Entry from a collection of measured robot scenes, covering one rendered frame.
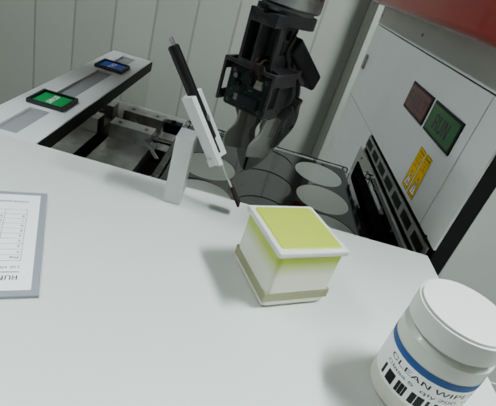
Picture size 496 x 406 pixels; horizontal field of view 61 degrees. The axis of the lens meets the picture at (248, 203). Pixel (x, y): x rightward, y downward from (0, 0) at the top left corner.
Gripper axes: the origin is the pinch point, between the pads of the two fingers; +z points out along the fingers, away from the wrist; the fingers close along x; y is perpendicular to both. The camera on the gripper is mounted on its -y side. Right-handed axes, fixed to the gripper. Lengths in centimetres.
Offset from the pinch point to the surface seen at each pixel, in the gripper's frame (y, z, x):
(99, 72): -10.0, 3.6, -42.8
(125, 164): 1.6, 11.2, -21.5
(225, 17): -158, 8, -117
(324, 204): -17.6, 9.2, 8.1
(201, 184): -2.2, 9.2, -8.1
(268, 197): -9.5, 9.2, 0.8
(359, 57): -176, 4, -43
